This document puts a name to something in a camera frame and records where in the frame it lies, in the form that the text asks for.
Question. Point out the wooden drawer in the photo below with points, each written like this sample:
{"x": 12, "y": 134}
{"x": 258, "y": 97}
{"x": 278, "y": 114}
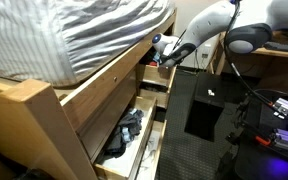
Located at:
{"x": 154, "y": 76}
{"x": 161, "y": 93}
{"x": 130, "y": 143}
{"x": 150, "y": 159}

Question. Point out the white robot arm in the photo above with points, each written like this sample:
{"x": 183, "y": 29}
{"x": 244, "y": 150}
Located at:
{"x": 248, "y": 24}

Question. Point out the dark clothes in middle drawer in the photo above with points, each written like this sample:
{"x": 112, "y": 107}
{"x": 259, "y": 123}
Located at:
{"x": 127, "y": 129}

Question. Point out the black box with sticker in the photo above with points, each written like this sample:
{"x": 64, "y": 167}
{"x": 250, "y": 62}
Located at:
{"x": 206, "y": 106}

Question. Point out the grey sheeted mattress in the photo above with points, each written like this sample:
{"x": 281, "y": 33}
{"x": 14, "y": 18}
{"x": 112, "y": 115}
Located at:
{"x": 65, "y": 41}

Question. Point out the wooden desk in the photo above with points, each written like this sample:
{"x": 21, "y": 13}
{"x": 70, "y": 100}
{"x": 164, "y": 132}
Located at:
{"x": 270, "y": 66}

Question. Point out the clamp with orange handle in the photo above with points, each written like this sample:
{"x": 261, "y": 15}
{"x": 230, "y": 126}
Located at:
{"x": 245, "y": 131}

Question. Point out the wooden bed frame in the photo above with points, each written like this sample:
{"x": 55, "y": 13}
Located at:
{"x": 62, "y": 132}

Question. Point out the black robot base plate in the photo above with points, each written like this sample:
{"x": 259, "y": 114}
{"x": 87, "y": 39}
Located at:
{"x": 250, "y": 161}

